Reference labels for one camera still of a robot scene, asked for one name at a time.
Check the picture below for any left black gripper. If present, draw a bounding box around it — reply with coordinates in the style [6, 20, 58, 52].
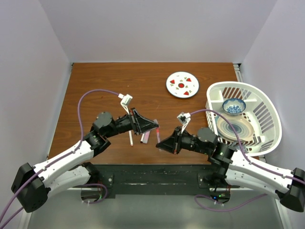
[104, 108, 159, 138]

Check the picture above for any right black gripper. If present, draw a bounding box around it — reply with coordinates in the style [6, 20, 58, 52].
[156, 126, 209, 155]

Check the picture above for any pink pen red tip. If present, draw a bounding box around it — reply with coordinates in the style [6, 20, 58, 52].
[156, 128, 161, 143]

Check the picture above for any pink highlighter pen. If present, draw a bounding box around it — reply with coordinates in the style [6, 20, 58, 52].
[144, 131, 150, 144]

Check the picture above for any white pen black tip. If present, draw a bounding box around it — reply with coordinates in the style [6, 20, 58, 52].
[140, 134, 145, 143]

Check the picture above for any white pen peach tip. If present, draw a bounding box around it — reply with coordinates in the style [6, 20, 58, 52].
[128, 131, 133, 147]

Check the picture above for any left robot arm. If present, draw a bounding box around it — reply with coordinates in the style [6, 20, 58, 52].
[11, 108, 158, 213]

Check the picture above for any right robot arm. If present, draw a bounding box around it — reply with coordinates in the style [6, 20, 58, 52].
[156, 126, 305, 212]

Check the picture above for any white strawberry pattern plate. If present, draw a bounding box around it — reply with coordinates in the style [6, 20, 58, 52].
[166, 72, 200, 99]

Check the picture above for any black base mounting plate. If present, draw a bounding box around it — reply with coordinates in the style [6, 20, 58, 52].
[81, 164, 237, 201]

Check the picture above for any blue white bowl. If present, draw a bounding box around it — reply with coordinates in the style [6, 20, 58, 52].
[222, 98, 246, 115]

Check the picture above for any beige plate in rack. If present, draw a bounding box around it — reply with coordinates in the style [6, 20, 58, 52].
[216, 115, 254, 142]

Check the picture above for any white plastic dish rack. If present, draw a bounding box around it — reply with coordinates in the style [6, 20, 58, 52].
[206, 82, 282, 157]

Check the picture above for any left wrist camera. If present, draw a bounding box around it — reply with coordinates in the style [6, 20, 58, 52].
[118, 94, 133, 115]

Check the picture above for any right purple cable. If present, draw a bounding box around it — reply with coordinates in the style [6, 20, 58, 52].
[189, 109, 305, 212]

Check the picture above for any aluminium frame rail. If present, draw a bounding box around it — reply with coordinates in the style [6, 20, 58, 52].
[233, 63, 244, 83]

